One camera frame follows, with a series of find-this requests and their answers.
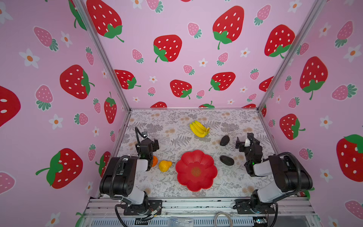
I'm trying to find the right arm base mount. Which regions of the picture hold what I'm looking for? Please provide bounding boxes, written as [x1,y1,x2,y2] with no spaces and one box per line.
[233,199,276,215]

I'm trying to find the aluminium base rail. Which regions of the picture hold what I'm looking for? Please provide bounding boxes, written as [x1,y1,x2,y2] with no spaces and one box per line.
[79,197,322,227]

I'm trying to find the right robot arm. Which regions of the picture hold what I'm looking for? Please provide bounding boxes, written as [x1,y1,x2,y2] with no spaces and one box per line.
[233,133,313,214]

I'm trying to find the yellow banana bunch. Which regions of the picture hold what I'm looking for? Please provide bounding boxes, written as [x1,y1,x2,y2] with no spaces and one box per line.
[190,121,210,138]

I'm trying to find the yellow pear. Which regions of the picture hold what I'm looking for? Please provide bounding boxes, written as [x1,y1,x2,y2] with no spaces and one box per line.
[158,160,173,172]

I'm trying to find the grey cable loop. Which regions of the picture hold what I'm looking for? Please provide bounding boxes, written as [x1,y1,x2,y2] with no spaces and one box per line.
[213,212,233,227]

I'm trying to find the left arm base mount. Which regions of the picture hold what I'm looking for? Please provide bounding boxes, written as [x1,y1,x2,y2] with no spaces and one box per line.
[123,200,163,216]

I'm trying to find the orange tangerine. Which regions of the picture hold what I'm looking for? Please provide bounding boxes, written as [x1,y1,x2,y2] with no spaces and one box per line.
[152,156,158,167]

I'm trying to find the red flower-shaped bowl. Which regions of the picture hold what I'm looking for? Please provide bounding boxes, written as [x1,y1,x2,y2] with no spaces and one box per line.
[175,150,218,192]

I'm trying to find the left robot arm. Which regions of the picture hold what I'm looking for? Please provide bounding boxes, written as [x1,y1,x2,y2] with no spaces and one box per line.
[99,127,159,205]

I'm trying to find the dark avocado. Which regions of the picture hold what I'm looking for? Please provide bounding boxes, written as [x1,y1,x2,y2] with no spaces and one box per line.
[219,155,234,166]
[220,135,230,147]

